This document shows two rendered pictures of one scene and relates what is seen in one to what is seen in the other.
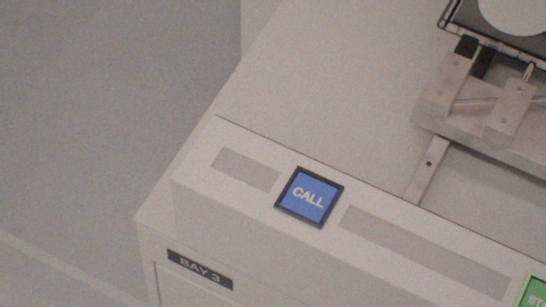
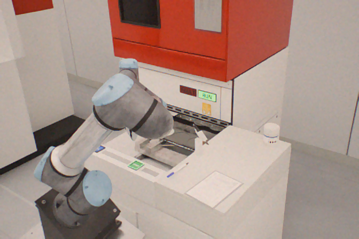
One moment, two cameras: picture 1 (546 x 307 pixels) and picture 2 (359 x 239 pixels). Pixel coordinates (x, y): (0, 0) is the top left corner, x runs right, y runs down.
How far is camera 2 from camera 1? 1.23 m
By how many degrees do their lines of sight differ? 32
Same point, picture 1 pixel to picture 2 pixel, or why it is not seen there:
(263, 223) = not seen: hidden behind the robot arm
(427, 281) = (114, 160)
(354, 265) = (100, 158)
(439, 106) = (138, 144)
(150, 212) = not seen: hidden behind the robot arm
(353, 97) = (126, 149)
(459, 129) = (142, 150)
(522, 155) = (154, 154)
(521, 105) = (155, 144)
